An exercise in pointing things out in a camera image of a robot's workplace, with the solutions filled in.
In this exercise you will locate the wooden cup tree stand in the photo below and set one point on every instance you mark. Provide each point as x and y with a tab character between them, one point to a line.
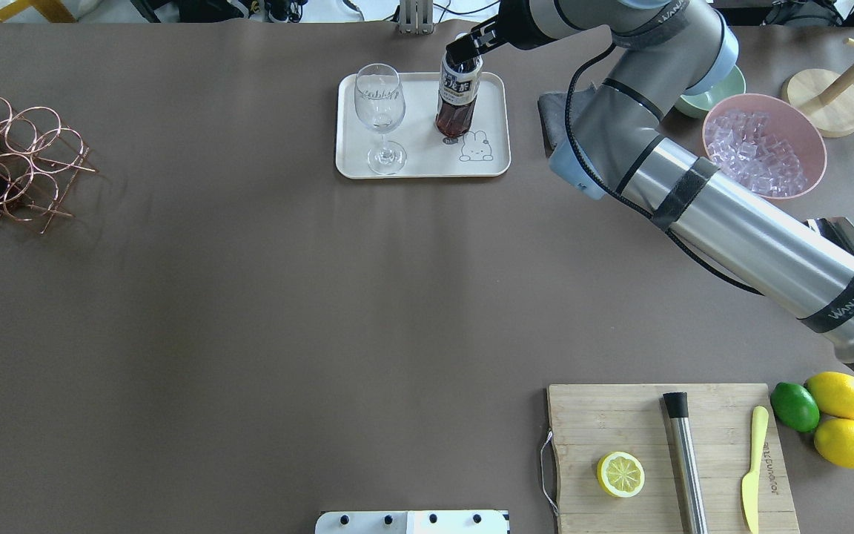
826	97

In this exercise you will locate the clear wine glass on tray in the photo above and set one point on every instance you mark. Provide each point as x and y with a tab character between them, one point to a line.
380	105

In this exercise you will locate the aluminium camera mount post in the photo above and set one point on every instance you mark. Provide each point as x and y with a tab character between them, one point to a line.
416	17

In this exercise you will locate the grey folded cloth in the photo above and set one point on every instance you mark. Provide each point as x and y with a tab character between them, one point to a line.
552	111

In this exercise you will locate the green ceramic bowl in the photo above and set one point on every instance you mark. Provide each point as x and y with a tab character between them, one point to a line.
698	106

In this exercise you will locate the yellow plastic knife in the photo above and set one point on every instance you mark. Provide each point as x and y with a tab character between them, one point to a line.
750	482

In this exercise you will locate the cream rabbit serving tray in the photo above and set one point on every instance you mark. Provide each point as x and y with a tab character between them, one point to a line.
485	151

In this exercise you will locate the upper yellow lemon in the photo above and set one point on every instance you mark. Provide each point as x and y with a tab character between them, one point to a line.
833	392

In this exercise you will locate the green lime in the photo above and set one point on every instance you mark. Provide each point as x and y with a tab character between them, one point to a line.
795	407

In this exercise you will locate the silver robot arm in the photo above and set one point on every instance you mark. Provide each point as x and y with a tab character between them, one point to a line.
613	147

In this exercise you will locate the tea bottle white cap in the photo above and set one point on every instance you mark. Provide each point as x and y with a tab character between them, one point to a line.
457	95

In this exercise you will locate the copper wire bottle basket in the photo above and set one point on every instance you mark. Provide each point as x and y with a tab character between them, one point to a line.
41	159

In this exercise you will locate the yellow lemon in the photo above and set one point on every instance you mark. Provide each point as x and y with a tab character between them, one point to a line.
834	441
833	392

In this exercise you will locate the half lemon slice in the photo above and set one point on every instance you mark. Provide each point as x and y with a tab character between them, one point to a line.
620	474

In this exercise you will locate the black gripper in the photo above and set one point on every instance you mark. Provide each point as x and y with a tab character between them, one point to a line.
517	27

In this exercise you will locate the silver metal ice scoop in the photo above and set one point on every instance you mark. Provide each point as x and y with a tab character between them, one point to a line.
838	230

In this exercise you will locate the pink bowl of ice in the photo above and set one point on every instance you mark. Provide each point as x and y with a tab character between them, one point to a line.
765	145

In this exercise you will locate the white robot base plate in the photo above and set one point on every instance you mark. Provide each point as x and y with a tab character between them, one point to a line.
414	521

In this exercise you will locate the bamboo cutting board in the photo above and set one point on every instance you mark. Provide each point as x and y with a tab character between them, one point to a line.
590	420

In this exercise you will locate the lower yellow lemon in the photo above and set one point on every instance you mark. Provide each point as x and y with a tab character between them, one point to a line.
834	441

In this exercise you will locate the steel muddler black tip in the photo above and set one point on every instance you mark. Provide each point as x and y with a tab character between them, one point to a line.
677	409

